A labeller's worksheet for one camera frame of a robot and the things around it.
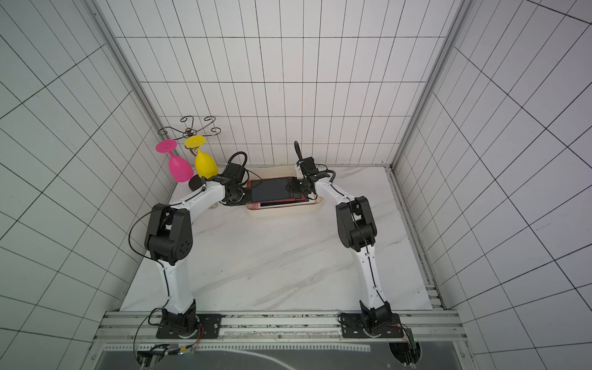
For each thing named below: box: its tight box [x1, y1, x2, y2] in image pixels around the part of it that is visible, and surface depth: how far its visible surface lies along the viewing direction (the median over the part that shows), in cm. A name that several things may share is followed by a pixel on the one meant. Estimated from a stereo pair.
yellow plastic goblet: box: [185, 134, 219, 179], surface depth 89 cm
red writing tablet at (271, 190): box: [247, 176, 307, 204], surface depth 105 cm
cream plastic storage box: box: [245, 174, 324, 216], surface depth 105 cm
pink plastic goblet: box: [155, 138, 195, 183], surface depth 88 cm
